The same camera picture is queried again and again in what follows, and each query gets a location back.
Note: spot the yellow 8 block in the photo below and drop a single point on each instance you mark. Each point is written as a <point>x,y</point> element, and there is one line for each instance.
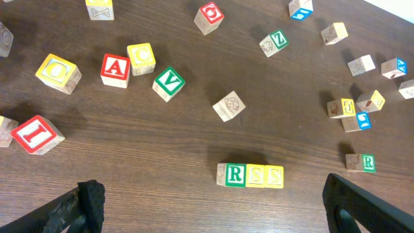
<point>6,39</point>

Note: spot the yellow C block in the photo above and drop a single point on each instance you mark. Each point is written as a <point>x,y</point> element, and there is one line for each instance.
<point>142,59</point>

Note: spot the red A block lower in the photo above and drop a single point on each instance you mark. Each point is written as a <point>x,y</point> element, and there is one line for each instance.
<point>115,71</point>

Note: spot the blue L block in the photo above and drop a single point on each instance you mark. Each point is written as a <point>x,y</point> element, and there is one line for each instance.
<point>359,122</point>

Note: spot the yellow O block middle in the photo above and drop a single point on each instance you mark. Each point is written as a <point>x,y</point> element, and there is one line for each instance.
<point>59,74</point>

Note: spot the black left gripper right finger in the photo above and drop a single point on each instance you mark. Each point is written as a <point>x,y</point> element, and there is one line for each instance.
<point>348,205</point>

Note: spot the yellow M block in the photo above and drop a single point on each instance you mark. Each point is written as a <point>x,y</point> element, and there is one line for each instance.
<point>334,33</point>

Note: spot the yellow X block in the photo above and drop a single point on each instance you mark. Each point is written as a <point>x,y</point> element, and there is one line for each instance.
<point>100,10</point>

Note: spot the red Q block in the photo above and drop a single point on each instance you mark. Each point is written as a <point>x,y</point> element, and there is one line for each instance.
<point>208,18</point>

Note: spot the green r block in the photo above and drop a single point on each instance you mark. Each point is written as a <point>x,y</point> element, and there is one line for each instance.
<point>231,175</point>
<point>360,163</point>

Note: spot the blue P block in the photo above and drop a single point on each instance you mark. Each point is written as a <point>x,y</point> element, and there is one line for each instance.
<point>229,106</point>

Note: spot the red I block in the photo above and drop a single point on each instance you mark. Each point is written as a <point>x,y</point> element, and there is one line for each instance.
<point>37,135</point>

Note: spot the blue D block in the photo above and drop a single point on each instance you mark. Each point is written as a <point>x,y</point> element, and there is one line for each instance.
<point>361,65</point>

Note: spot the yellow block right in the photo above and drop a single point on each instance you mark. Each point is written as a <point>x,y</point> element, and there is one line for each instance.
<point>371,102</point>

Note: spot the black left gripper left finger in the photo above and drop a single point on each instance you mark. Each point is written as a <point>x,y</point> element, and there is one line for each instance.
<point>79,210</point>

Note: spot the blue X block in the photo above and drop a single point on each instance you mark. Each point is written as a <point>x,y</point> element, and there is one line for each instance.
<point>394,68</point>

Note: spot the green V block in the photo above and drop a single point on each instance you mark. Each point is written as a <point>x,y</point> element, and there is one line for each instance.
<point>168,84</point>

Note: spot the blue block far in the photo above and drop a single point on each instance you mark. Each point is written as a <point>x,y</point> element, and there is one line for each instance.
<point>300,9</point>

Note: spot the yellow S block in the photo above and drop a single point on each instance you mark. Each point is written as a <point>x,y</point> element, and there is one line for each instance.
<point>255,176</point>
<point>274,176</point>

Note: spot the green Z block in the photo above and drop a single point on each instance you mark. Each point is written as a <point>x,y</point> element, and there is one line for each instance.
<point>273,43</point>

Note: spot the yellow o block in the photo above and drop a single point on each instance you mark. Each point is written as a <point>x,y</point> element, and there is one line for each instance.
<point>59,74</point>
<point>7,125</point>

